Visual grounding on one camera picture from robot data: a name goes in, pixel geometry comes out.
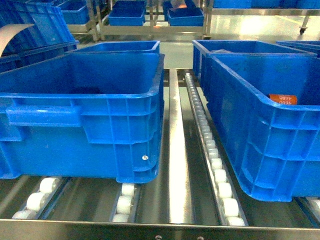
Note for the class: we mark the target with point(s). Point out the blue bin right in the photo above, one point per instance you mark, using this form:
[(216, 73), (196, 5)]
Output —
[(273, 148)]

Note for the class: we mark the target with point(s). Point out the blue bin centre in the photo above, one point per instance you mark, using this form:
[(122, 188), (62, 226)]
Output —
[(89, 115)]

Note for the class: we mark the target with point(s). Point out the blue bin left front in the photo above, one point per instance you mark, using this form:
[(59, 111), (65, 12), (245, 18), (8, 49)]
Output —
[(47, 37)]

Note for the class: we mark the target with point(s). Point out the steel shelf rack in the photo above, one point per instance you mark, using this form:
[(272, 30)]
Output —
[(182, 203)]

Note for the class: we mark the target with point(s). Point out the white roller track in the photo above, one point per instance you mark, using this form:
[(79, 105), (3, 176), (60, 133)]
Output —
[(37, 201), (124, 203), (229, 209)]

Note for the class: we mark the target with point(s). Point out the blue bin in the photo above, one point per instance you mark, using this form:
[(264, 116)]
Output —
[(47, 37), (273, 148), (89, 115)]

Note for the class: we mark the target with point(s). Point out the orange 4680 battery can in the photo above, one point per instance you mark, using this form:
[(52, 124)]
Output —
[(284, 99)]

